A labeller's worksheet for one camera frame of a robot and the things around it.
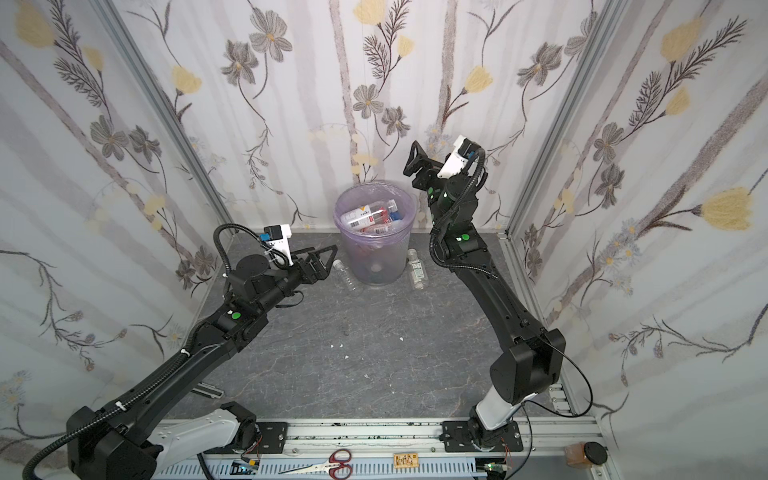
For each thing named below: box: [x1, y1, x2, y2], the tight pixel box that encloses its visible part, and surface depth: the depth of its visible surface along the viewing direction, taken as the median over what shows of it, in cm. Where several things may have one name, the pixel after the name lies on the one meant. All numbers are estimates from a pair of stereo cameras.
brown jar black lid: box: [564, 441, 608, 469], surface depth 66 cm
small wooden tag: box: [394, 453, 419, 469], surface depth 72 cm
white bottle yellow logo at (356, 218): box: [340, 205, 375, 230], surface depth 94 cm
